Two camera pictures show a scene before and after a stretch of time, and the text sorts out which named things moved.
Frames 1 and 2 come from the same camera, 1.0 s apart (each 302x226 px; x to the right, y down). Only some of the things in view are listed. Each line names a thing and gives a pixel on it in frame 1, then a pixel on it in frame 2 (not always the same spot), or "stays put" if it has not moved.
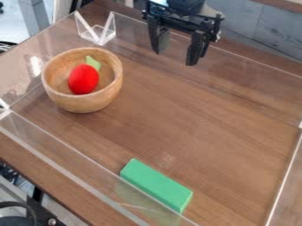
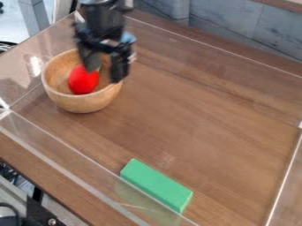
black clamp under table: x=44 y=217 stays put
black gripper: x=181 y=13 → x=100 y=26
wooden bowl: x=54 y=68 stays put
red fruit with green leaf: x=84 y=77 stays put
